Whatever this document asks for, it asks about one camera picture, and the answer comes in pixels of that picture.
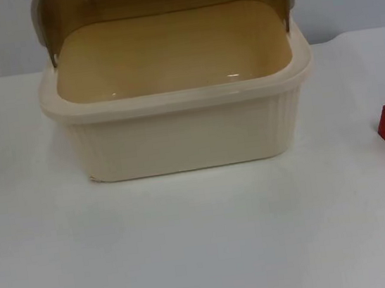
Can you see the cream box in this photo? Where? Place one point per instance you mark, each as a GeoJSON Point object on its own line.
{"type": "Point", "coordinates": [184, 134]}

